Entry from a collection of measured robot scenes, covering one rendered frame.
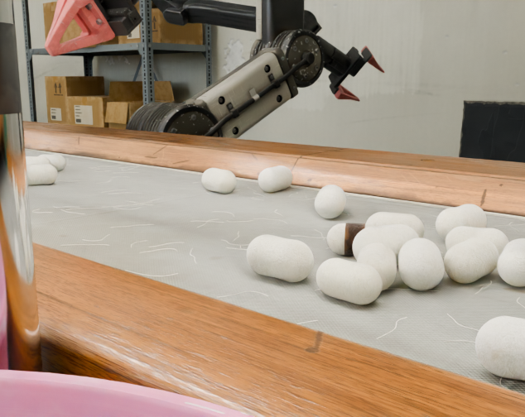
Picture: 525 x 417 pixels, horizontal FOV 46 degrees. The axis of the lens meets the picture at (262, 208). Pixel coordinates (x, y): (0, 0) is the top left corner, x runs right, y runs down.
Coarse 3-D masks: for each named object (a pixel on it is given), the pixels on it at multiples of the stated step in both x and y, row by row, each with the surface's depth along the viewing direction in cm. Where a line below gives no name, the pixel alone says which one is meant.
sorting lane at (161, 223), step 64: (64, 192) 54; (128, 192) 54; (192, 192) 54; (256, 192) 54; (128, 256) 35; (192, 256) 35; (320, 256) 35; (320, 320) 26; (384, 320) 26; (448, 320) 26; (512, 384) 20
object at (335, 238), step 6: (336, 228) 34; (342, 228) 34; (330, 234) 34; (336, 234) 34; (342, 234) 34; (330, 240) 34; (336, 240) 34; (342, 240) 34; (330, 246) 34; (336, 246) 34; (342, 246) 34; (336, 252) 35; (342, 252) 34
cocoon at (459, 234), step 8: (456, 232) 33; (464, 232) 33; (472, 232) 33; (480, 232) 33; (488, 232) 33; (496, 232) 33; (448, 240) 34; (456, 240) 33; (464, 240) 33; (496, 240) 32; (504, 240) 33; (448, 248) 34
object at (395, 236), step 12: (372, 228) 32; (384, 228) 32; (396, 228) 32; (408, 228) 32; (360, 240) 32; (372, 240) 31; (384, 240) 31; (396, 240) 32; (408, 240) 32; (396, 252) 32
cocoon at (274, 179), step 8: (272, 168) 53; (280, 168) 54; (264, 176) 53; (272, 176) 53; (280, 176) 53; (288, 176) 54; (264, 184) 53; (272, 184) 53; (280, 184) 53; (288, 184) 54
